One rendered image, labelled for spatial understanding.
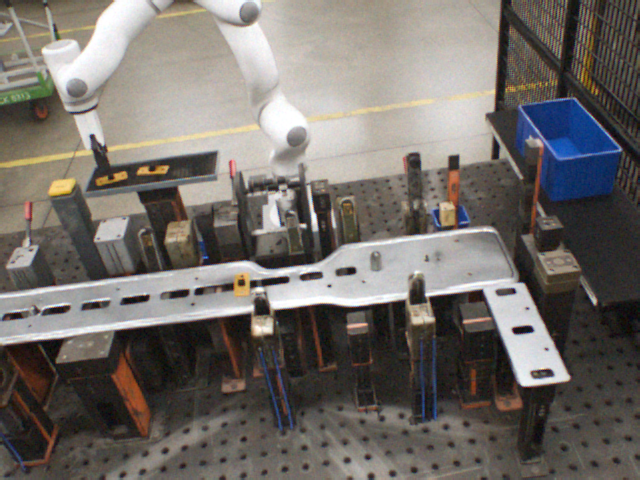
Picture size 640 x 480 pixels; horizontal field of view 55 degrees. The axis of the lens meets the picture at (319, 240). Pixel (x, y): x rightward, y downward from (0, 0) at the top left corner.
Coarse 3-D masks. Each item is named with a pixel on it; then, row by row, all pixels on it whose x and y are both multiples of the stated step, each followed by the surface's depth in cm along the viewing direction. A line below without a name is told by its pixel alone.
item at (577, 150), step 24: (528, 120) 170; (552, 120) 180; (576, 120) 176; (552, 144) 182; (576, 144) 179; (600, 144) 164; (552, 168) 158; (576, 168) 155; (600, 168) 156; (552, 192) 160; (576, 192) 160; (600, 192) 160
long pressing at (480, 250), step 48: (384, 240) 161; (432, 240) 159; (480, 240) 157; (48, 288) 162; (96, 288) 161; (144, 288) 158; (192, 288) 156; (288, 288) 152; (336, 288) 150; (384, 288) 148; (432, 288) 146; (480, 288) 145; (0, 336) 151; (48, 336) 149
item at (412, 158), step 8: (408, 152) 154; (416, 152) 153; (408, 160) 153; (416, 160) 150; (408, 168) 154; (416, 168) 155; (408, 176) 155; (416, 176) 156; (408, 184) 156; (416, 184) 158; (408, 192) 158; (416, 192) 159; (408, 200) 160
